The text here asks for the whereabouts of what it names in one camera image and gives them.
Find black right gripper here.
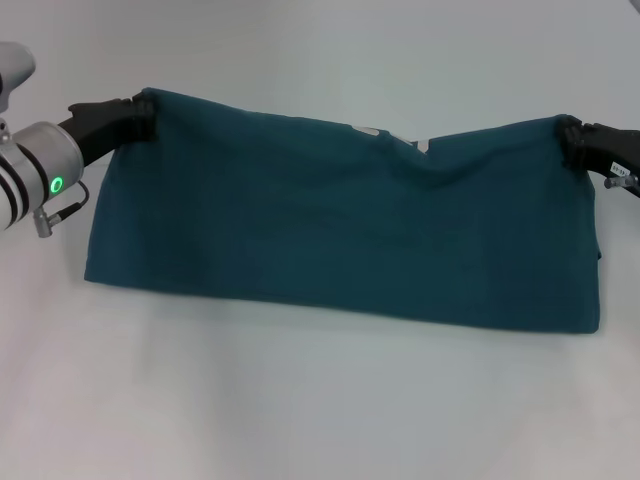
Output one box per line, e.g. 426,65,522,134
555,114,640,176

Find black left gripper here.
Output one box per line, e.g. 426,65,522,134
56,93,157,165

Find teal blue shirt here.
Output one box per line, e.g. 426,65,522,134
82,87,604,337

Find right arm cable with plugs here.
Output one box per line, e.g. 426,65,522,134
603,173,640,199

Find arm cable with plugs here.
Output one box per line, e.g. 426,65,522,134
32,179,91,240
603,173,640,199

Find left arm cable with plugs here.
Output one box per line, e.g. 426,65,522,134
32,179,91,240

